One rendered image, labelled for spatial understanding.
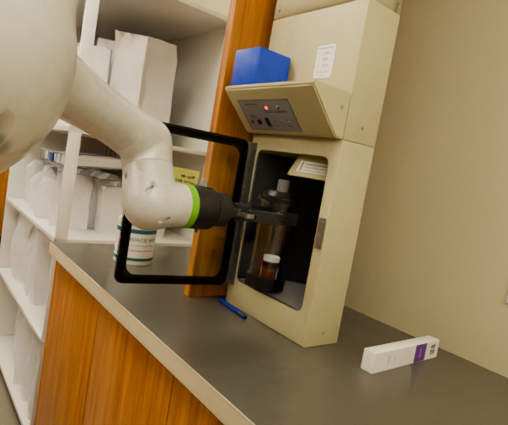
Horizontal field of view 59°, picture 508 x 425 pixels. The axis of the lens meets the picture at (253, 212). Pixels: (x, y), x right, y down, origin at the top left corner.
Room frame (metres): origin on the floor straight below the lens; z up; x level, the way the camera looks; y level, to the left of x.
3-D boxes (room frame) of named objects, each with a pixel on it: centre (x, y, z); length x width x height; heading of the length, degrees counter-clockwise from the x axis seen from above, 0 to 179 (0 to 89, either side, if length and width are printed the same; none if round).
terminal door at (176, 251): (1.14, 0.17, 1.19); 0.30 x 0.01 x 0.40; 121
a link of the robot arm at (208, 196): (0.96, 0.12, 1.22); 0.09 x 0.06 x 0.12; 41
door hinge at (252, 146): (1.22, 0.03, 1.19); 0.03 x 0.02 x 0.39; 39
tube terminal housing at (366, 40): (1.19, -0.16, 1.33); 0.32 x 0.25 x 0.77; 39
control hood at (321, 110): (1.08, -0.02, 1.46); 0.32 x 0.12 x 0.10; 39
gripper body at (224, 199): (1.01, 0.06, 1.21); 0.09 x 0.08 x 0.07; 131
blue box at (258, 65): (1.15, 0.04, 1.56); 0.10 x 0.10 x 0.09; 39
